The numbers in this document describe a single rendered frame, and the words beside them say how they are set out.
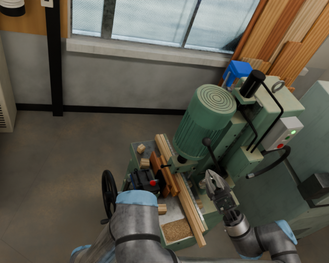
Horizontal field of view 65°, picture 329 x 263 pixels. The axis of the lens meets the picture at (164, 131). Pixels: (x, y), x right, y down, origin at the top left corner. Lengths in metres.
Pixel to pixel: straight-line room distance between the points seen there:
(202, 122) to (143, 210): 0.45
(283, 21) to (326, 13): 0.38
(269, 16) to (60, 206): 2.31
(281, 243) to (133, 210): 0.57
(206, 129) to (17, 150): 1.93
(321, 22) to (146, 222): 2.52
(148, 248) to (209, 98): 0.59
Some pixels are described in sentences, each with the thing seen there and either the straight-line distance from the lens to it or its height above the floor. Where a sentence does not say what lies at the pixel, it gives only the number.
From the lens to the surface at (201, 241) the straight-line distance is 1.32.
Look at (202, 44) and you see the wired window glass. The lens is 2.65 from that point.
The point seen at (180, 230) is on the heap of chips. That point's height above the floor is 0.94.
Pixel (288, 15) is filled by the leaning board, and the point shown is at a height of 1.40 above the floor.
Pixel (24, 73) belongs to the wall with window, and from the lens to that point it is 2.60.
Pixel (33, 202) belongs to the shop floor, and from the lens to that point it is 2.33.
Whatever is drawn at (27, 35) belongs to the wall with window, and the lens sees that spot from 2.37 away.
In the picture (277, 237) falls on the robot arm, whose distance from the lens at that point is 1.06.
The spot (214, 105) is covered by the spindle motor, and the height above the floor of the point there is 1.50.
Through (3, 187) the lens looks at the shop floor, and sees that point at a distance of 2.43.
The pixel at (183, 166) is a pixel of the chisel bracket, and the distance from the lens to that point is 1.31.
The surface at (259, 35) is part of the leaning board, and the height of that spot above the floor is 1.21.
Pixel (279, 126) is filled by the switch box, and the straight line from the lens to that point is 1.17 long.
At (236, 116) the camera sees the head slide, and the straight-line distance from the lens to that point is 1.14.
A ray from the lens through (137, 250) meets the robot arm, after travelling 0.66.
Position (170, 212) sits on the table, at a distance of 1.36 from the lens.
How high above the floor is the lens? 2.09
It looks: 47 degrees down
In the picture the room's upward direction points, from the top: 23 degrees clockwise
